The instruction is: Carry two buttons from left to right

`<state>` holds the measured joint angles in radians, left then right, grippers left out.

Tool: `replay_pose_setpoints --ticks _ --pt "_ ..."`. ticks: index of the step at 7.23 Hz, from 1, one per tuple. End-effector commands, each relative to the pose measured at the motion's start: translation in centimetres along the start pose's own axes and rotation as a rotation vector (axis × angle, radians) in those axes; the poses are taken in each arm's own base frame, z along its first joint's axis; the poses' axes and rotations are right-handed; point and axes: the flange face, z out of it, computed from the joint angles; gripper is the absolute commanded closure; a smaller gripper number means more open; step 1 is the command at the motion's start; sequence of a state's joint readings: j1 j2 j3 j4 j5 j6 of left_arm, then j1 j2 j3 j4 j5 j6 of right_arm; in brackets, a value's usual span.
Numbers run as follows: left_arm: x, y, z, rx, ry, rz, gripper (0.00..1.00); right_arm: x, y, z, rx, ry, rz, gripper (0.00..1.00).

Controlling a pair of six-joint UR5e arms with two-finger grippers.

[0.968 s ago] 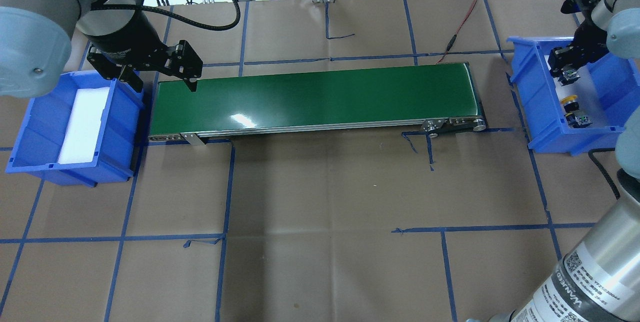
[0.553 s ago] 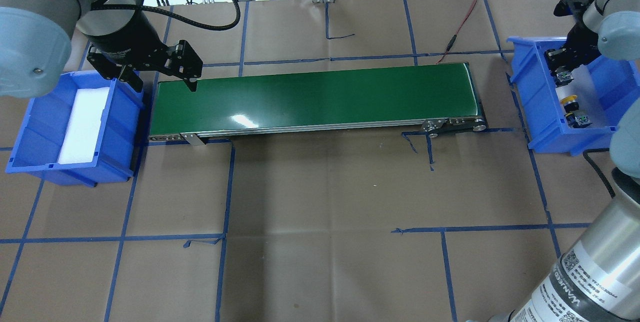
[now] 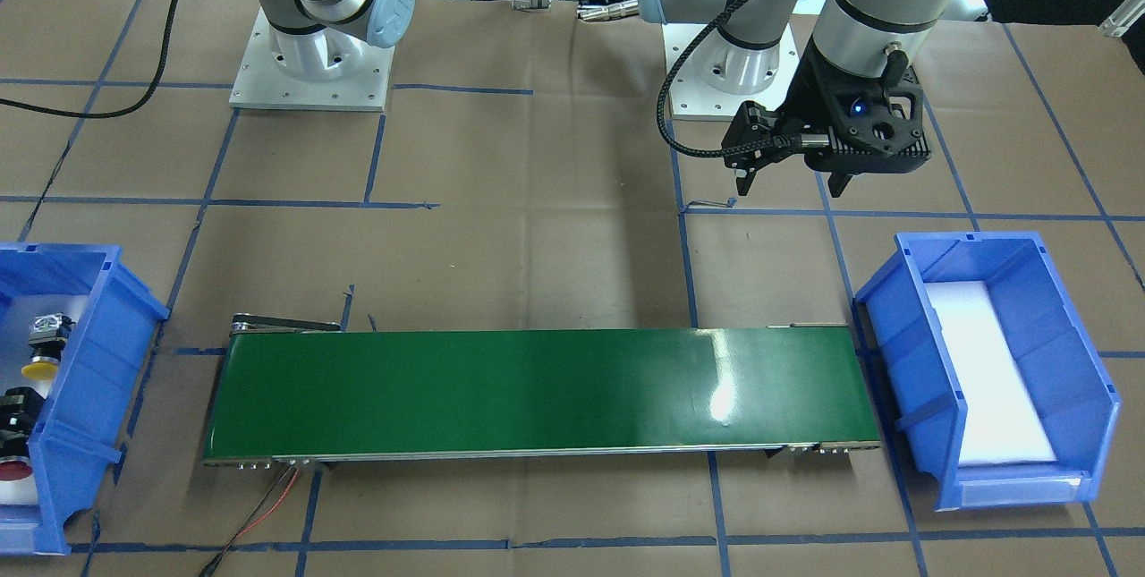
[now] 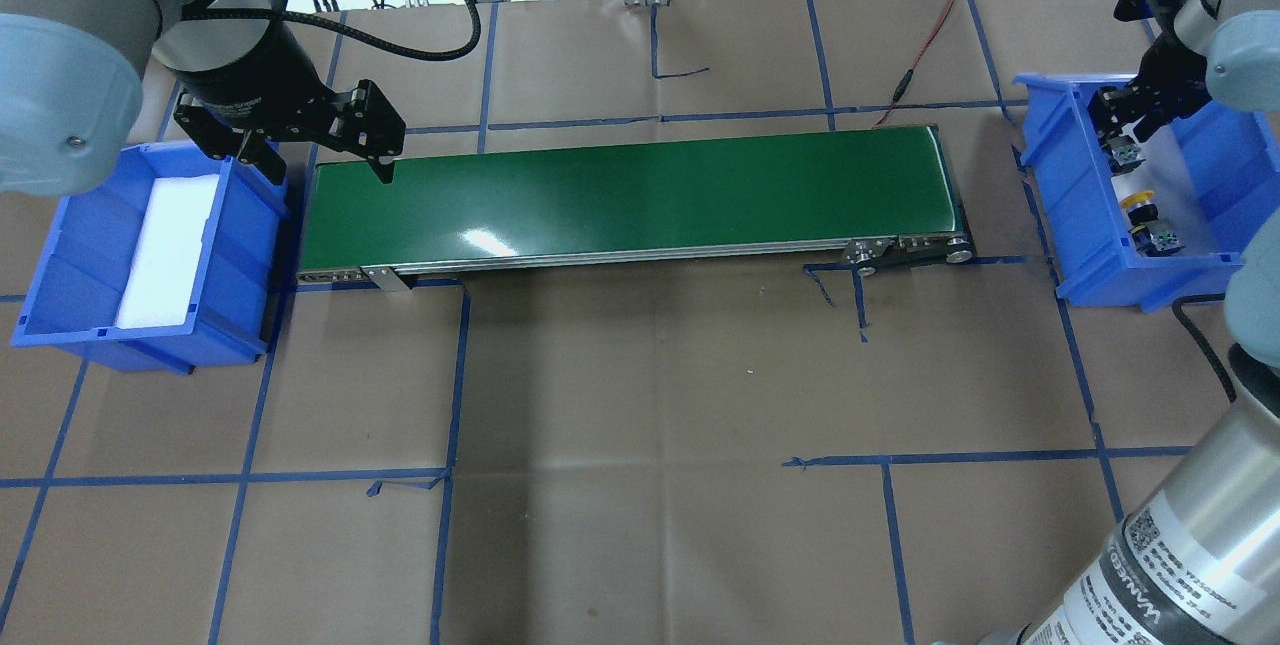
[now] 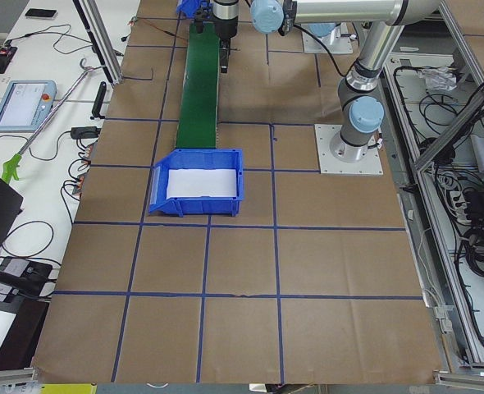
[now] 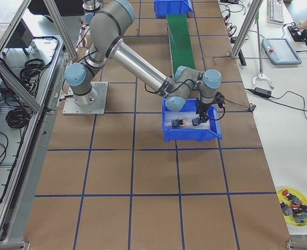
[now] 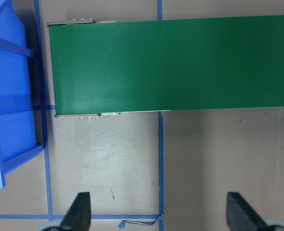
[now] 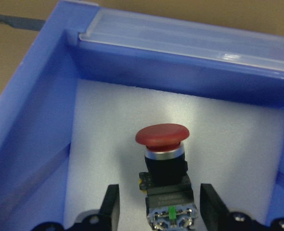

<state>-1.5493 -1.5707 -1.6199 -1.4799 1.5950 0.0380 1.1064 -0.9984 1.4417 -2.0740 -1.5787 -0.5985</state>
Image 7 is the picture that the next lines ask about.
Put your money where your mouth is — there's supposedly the left blue plastic bin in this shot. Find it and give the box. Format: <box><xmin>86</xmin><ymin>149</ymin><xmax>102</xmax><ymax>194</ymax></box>
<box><xmin>0</xmin><ymin>0</ymin><xmax>43</xmax><ymax>189</ymax></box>

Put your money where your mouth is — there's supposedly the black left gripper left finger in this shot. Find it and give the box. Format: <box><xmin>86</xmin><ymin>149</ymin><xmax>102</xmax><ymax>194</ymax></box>
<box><xmin>60</xmin><ymin>192</ymin><xmax>91</xmax><ymax>231</ymax></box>

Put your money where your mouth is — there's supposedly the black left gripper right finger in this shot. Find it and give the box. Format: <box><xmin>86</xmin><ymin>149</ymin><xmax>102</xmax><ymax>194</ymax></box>
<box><xmin>226</xmin><ymin>192</ymin><xmax>272</xmax><ymax>231</ymax></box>

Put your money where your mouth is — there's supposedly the green conveyor belt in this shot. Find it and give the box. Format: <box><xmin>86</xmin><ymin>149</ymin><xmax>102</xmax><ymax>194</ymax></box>
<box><xmin>48</xmin><ymin>15</ymin><xmax>284</xmax><ymax>117</ymax></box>

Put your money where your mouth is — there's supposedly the brown paper table cover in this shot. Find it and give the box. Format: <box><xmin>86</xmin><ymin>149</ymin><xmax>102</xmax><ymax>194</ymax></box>
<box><xmin>0</xmin><ymin>0</ymin><xmax>284</xmax><ymax>231</ymax></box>

